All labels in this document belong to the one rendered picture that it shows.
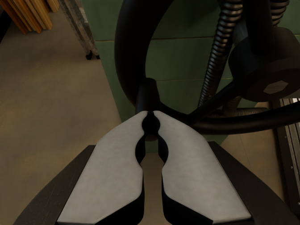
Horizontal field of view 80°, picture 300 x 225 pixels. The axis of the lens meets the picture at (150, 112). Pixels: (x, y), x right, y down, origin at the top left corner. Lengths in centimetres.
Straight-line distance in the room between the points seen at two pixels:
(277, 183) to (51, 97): 136
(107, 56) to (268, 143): 99
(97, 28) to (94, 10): 3
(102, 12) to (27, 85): 118
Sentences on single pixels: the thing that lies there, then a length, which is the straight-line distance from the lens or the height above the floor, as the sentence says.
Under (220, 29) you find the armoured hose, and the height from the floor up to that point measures 81.
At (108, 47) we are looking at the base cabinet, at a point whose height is 69.
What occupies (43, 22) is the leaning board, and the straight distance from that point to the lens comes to 184.
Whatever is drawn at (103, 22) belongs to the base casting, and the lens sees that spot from 36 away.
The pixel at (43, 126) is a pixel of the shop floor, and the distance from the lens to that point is 123.
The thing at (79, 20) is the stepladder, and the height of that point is 30.
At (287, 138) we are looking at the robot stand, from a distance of 107.
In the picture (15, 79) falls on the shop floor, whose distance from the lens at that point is 157.
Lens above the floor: 94
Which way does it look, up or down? 60 degrees down
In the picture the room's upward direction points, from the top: 2 degrees counter-clockwise
